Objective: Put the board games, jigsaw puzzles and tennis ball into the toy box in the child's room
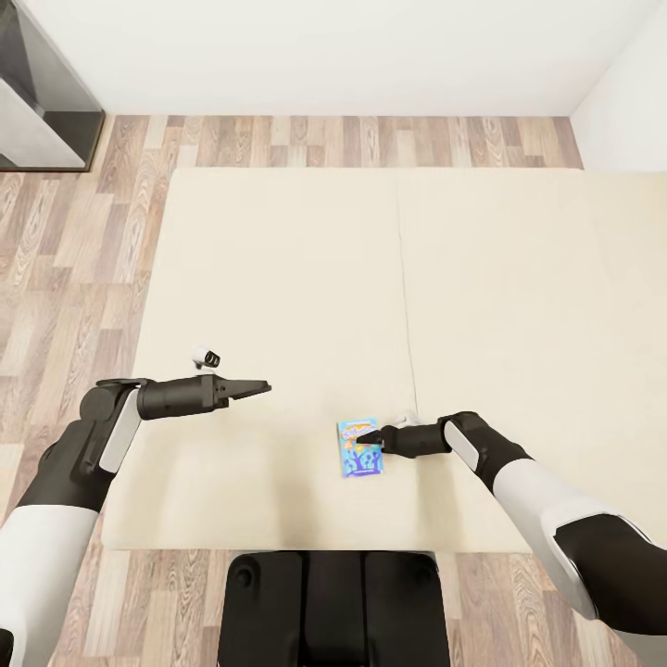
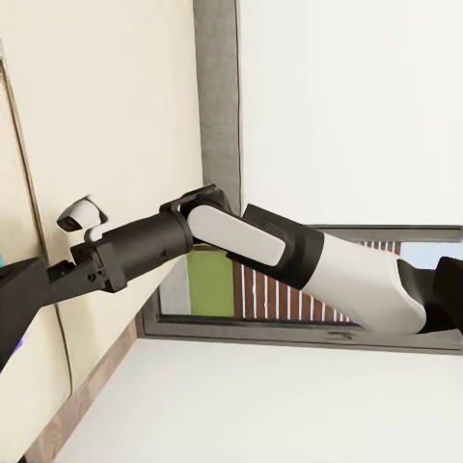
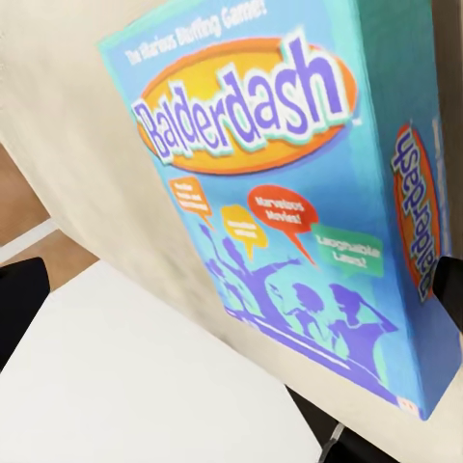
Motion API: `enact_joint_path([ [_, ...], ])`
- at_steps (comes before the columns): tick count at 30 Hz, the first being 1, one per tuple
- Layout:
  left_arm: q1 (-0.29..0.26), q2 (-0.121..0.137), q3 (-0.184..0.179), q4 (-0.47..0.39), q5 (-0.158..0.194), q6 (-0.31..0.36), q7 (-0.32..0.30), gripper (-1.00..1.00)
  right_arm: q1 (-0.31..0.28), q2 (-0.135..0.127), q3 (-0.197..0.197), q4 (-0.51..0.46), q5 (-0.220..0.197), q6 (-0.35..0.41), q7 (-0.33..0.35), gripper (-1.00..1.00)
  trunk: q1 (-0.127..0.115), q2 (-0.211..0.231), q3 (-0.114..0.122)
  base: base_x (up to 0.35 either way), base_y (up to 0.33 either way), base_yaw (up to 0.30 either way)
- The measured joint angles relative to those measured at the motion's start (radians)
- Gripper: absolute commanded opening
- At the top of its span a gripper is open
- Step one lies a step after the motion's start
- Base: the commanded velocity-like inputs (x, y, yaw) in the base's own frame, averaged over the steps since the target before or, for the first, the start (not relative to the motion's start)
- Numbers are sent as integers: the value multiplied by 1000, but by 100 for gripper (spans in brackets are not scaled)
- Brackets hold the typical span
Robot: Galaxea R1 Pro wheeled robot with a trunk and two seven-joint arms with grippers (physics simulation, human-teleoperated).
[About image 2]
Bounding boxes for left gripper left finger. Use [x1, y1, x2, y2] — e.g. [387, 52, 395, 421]
[0, 258, 50, 372]

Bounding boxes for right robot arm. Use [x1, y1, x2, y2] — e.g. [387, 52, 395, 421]
[42, 184, 463, 344]

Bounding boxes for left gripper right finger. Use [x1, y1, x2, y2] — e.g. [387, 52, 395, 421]
[432, 256, 463, 335]

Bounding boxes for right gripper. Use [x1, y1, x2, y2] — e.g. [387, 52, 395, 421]
[42, 218, 166, 307]

